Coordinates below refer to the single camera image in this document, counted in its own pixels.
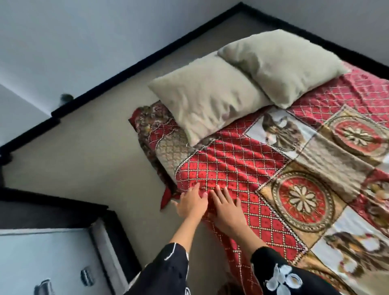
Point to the black floral blouse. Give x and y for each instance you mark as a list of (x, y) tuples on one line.
[(167, 273)]

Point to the white wardrobe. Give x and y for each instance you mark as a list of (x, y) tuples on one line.
[(45, 252)]

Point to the person's left hand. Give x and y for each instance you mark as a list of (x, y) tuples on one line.
[(191, 205)]

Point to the person's right hand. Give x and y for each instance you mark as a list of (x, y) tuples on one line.
[(228, 214)]

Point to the red patterned bedsheet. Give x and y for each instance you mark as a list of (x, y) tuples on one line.
[(243, 164)]

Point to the beige pillow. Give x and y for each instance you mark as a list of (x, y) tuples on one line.
[(206, 91), (282, 60)]

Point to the round door stopper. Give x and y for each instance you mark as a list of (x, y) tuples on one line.
[(66, 98)]

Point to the person's left forearm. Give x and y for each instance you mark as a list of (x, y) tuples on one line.
[(182, 234)]

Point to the person's right forearm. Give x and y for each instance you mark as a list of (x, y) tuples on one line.
[(246, 240)]

